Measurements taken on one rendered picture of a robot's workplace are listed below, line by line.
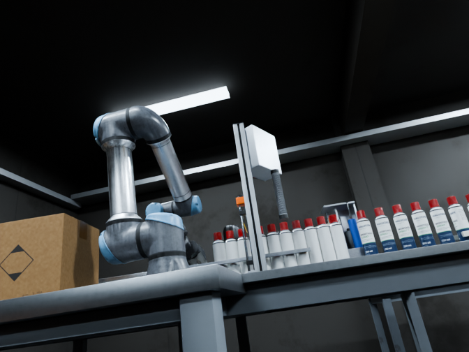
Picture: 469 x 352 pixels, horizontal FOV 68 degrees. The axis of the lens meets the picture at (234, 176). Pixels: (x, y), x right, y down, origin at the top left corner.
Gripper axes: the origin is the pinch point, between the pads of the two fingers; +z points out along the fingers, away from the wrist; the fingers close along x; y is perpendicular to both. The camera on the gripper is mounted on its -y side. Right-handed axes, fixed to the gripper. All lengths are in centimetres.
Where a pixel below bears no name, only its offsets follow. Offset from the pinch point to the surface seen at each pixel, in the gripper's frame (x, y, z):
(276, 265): -23.9, -2.1, 15.9
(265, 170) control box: -44.1, -12.0, -15.0
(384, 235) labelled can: -65, -2, 34
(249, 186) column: -33.7, -16.4, -12.1
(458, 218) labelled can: -92, -2, 47
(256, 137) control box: -49, -17, -27
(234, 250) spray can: -14.4, -1.7, 0.9
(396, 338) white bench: -65, 104, 87
